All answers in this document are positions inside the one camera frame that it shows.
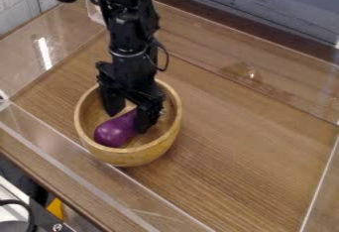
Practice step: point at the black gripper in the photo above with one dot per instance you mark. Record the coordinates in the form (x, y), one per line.
(127, 79)

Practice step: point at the purple toy eggplant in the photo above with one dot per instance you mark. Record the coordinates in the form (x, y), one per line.
(116, 131)

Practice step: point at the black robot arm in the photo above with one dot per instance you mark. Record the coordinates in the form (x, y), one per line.
(132, 23)

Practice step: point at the brown wooden bowl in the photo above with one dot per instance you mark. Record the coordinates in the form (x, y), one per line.
(146, 147)

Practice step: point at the yellow black device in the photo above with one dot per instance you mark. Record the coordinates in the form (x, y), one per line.
(48, 215)

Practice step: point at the clear acrylic corner bracket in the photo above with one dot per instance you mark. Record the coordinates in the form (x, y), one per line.
(94, 12)

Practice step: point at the clear acrylic tray wall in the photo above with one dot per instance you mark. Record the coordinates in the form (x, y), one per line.
(254, 166)

